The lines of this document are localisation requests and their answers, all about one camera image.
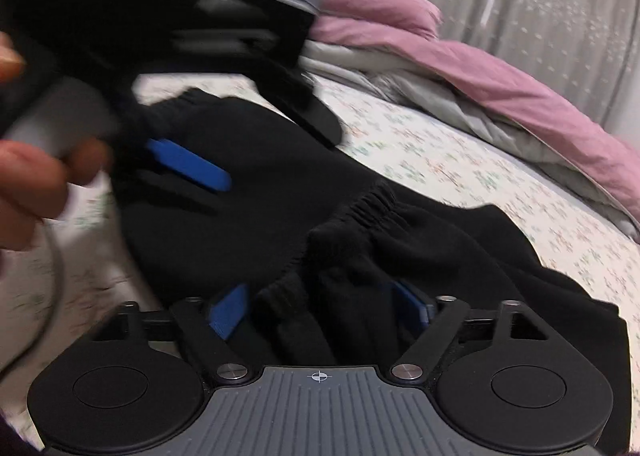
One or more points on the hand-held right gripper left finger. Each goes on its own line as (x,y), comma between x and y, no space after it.
(230,311)

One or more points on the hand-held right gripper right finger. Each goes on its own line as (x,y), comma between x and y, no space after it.
(415,308)

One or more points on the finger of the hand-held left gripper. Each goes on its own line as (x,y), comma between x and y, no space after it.
(310,108)
(192,166)

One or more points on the black pants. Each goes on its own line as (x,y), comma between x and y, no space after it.
(425,246)

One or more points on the person's left hand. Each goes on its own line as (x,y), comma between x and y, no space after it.
(35,191)

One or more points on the pink pillow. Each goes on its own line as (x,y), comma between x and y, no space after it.
(370,0)

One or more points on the grey quilt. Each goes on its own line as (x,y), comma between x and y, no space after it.
(450,100)

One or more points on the floral bed cover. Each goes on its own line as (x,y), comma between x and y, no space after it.
(450,160)

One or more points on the pink duvet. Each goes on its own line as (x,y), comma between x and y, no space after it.
(500,80)

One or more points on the grey star curtain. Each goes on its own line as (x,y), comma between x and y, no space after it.
(525,0)

